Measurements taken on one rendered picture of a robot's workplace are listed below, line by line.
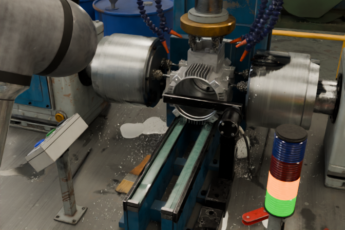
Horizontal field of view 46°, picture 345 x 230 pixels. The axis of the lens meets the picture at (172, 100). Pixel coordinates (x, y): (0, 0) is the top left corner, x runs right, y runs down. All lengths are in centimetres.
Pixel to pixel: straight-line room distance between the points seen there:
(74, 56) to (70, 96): 89
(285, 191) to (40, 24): 55
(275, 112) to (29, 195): 78
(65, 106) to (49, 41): 96
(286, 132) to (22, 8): 51
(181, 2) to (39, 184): 81
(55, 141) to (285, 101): 65
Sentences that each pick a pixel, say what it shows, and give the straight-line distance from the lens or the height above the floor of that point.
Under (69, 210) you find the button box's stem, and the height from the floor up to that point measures 83.
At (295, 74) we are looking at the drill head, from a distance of 125.
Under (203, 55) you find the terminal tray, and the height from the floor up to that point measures 114.
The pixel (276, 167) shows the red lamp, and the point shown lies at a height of 115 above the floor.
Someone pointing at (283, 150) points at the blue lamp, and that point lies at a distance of 79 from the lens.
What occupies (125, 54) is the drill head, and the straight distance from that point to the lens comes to 135.
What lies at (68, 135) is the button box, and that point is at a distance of 106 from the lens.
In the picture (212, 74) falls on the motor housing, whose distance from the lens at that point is 133.
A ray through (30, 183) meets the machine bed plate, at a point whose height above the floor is 80.
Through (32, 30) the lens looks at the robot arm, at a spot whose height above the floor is 147.
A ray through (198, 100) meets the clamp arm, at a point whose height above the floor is 103.
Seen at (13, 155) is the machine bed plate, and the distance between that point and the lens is 152.
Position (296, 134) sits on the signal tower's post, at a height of 122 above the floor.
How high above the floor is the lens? 163
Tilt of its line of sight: 28 degrees down
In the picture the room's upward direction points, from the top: straight up
